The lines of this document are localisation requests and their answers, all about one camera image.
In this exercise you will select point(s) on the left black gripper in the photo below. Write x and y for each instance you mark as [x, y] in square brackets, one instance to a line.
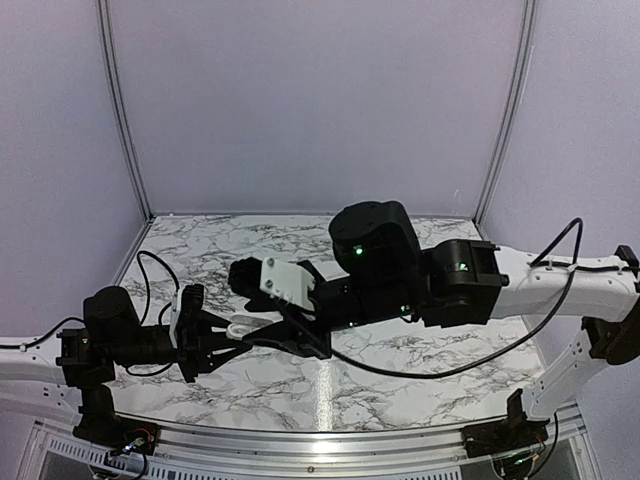
[192, 344]

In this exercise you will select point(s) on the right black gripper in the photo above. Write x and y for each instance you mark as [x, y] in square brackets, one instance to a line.
[286, 336]

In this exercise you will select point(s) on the white earbud charging case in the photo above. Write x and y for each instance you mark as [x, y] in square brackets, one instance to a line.
[241, 325]

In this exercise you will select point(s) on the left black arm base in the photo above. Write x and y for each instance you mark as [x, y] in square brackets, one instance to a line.
[100, 424]

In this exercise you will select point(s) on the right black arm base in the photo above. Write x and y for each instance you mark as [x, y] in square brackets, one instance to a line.
[514, 431]

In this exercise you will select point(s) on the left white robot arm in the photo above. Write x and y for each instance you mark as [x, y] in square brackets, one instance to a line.
[65, 373]

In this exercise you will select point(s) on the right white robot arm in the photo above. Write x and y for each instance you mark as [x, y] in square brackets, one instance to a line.
[387, 275]

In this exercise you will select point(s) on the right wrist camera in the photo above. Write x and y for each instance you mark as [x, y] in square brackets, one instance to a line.
[290, 283]

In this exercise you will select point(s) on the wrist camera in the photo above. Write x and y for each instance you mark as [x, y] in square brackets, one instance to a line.
[175, 313]
[290, 283]

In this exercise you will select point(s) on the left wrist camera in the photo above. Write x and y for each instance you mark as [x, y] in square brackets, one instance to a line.
[175, 313]

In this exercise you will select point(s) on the front aluminium rail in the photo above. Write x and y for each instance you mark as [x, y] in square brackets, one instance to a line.
[198, 452]

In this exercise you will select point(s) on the left aluminium corner post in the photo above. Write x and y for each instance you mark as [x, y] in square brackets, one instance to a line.
[117, 98]

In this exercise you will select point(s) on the aluminium corner post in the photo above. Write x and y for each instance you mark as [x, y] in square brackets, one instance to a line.
[513, 100]
[117, 98]

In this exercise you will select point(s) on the right aluminium corner post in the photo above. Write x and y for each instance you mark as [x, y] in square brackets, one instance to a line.
[513, 100]

